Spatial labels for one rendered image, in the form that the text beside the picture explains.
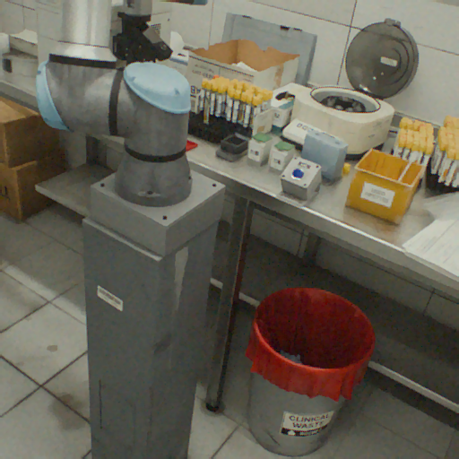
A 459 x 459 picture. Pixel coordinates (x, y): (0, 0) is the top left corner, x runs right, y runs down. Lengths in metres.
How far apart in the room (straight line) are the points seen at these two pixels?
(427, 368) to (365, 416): 0.30
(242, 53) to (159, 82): 1.02
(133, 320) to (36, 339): 0.99
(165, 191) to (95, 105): 0.20
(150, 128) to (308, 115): 0.67
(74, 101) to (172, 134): 0.17
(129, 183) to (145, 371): 0.43
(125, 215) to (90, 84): 0.25
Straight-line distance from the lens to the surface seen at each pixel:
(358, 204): 1.28
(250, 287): 1.95
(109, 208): 1.07
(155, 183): 1.01
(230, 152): 1.41
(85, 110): 0.98
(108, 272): 1.14
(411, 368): 1.84
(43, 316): 2.21
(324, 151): 1.35
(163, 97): 0.94
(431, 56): 1.77
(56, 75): 1.00
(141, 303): 1.12
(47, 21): 1.69
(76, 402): 1.91
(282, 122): 1.60
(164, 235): 0.99
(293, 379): 1.51
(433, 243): 1.22
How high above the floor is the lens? 1.49
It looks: 33 degrees down
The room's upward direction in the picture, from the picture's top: 8 degrees clockwise
